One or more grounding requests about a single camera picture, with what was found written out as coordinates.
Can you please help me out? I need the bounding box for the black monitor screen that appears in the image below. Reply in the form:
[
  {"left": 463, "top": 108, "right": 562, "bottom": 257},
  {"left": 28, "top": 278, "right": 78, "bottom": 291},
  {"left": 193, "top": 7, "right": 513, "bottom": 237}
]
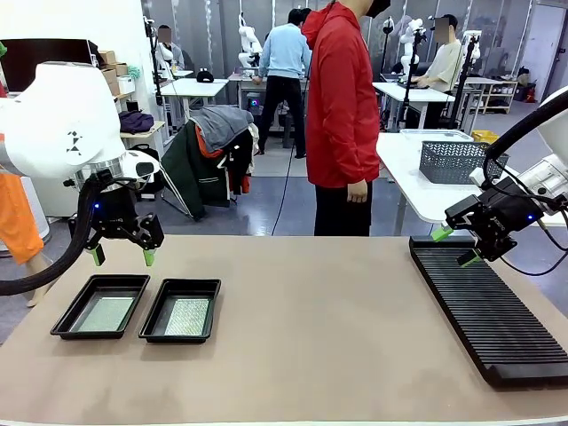
[{"left": 0, "top": 38, "right": 97, "bottom": 92}]

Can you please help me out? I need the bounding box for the person's right hand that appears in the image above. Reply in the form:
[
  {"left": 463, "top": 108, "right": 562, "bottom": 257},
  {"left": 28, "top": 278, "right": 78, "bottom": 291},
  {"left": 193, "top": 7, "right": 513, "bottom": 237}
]
[{"left": 346, "top": 179, "right": 370, "bottom": 205}]

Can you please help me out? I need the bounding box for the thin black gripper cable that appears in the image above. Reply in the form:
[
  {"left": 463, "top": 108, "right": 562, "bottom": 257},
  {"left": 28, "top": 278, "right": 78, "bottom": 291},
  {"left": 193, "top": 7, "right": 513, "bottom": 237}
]
[{"left": 483, "top": 154, "right": 568, "bottom": 278}]

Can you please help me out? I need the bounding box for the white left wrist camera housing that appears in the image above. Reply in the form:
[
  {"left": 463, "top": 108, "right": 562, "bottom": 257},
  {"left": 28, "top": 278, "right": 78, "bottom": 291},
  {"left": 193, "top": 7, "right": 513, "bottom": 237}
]
[{"left": 126, "top": 149, "right": 162, "bottom": 179}]

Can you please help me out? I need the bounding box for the red sleeved right forearm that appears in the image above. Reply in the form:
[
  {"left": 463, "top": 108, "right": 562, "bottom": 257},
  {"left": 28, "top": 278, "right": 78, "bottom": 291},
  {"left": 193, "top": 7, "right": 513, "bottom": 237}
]
[{"left": 341, "top": 128, "right": 381, "bottom": 185}]

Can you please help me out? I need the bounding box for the seated person in grey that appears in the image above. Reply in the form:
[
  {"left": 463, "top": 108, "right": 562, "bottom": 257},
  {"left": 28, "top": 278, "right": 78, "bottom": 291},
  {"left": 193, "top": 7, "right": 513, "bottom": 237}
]
[{"left": 154, "top": 25, "right": 185, "bottom": 72}]

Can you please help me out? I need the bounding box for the purple bag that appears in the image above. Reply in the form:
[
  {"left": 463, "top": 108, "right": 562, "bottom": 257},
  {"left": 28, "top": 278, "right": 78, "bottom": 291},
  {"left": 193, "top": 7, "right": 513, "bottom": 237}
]
[{"left": 118, "top": 110, "right": 155, "bottom": 135}]

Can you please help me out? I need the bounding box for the grey mesh plastic basket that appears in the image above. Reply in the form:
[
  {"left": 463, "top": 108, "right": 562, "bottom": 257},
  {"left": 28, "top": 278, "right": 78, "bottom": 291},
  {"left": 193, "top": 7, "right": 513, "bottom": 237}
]
[{"left": 419, "top": 140, "right": 510, "bottom": 185}]

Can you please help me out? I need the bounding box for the black backpack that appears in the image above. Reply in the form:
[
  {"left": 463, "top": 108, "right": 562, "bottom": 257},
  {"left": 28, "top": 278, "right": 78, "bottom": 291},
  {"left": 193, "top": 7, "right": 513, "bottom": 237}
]
[{"left": 127, "top": 142, "right": 164, "bottom": 201}]

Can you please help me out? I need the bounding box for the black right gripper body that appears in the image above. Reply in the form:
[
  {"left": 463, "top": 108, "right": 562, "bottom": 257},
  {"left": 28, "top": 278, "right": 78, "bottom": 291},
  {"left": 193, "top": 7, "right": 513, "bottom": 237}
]
[{"left": 477, "top": 177, "right": 545, "bottom": 243}]

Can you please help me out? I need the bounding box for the green perforated circuit board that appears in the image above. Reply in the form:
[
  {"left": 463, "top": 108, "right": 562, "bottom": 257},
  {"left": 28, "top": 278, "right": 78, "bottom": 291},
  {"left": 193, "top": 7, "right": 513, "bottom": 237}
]
[
  {"left": 77, "top": 296, "right": 137, "bottom": 333},
  {"left": 163, "top": 297, "right": 212, "bottom": 337}
]

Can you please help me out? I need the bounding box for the black slotted board rack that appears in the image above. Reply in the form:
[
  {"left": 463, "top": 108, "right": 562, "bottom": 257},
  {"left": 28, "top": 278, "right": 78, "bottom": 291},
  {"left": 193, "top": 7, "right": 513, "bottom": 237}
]
[{"left": 407, "top": 234, "right": 568, "bottom": 390}]

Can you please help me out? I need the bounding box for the person in beige shirt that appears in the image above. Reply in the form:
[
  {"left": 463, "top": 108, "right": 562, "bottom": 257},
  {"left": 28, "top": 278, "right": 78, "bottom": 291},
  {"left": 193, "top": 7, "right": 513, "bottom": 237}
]
[{"left": 416, "top": 13, "right": 464, "bottom": 130}]

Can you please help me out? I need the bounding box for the mannequin in orange trousers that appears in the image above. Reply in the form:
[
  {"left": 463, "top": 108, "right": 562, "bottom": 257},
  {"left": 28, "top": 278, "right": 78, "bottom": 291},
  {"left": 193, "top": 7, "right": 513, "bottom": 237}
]
[{"left": 0, "top": 172, "right": 57, "bottom": 308}]

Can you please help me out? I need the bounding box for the white side table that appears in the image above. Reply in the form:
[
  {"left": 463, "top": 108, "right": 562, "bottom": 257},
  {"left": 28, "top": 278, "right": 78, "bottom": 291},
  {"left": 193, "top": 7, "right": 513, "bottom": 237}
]
[{"left": 375, "top": 131, "right": 568, "bottom": 225}]

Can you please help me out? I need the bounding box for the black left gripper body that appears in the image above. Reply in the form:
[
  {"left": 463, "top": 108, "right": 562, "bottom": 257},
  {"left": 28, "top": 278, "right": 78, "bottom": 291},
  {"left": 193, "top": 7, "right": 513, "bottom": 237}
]
[{"left": 88, "top": 170, "right": 138, "bottom": 239}]

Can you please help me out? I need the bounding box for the person in light blue sweater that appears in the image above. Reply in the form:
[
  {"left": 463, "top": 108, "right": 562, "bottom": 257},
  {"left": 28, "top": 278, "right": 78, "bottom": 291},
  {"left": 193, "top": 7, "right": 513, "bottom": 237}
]
[{"left": 255, "top": 7, "right": 312, "bottom": 157}]

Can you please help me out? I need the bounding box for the small wooden rolling desk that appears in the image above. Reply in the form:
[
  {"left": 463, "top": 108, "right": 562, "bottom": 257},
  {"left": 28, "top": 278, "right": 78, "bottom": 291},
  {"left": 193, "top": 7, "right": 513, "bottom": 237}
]
[{"left": 119, "top": 120, "right": 166, "bottom": 153}]

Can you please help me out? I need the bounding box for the low wooden shelf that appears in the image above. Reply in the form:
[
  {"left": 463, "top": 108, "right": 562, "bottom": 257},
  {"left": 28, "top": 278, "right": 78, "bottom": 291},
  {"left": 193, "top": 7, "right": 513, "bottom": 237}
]
[{"left": 465, "top": 77, "right": 519, "bottom": 114}]

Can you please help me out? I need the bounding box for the clear plastic bin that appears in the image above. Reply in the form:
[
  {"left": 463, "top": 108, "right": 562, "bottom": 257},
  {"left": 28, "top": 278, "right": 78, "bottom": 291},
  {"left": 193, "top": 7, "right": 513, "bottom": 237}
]
[{"left": 398, "top": 128, "right": 475, "bottom": 143}]

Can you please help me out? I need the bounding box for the pile of coats on chair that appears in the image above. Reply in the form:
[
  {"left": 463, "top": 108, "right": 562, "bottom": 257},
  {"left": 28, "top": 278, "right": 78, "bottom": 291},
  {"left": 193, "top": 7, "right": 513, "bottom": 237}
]
[{"left": 159, "top": 105, "right": 259, "bottom": 222}]

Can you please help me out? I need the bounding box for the black plastic ESD tray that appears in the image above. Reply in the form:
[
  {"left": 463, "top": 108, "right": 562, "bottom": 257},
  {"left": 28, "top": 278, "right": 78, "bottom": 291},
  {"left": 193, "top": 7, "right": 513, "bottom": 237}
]
[
  {"left": 138, "top": 278, "right": 222, "bottom": 344},
  {"left": 49, "top": 273, "right": 152, "bottom": 342}
]

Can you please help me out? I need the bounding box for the grey workbench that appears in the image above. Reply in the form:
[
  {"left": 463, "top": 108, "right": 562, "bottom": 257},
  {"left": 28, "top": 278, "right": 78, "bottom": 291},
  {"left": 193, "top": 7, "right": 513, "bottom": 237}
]
[{"left": 227, "top": 73, "right": 312, "bottom": 134}]

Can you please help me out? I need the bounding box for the white office desk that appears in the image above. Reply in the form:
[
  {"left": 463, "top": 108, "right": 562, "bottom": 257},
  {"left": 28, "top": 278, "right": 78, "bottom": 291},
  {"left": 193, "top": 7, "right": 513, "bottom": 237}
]
[
  {"left": 159, "top": 77, "right": 230, "bottom": 134},
  {"left": 372, "top": 82, "right": 456, "bottom": 134}
]

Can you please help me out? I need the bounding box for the person in red jacket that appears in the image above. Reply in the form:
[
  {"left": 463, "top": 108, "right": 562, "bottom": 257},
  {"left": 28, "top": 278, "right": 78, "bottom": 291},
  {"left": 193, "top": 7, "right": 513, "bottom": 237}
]
[{"left": 301, "top": 0, "right": 391, "bottom": 237}]

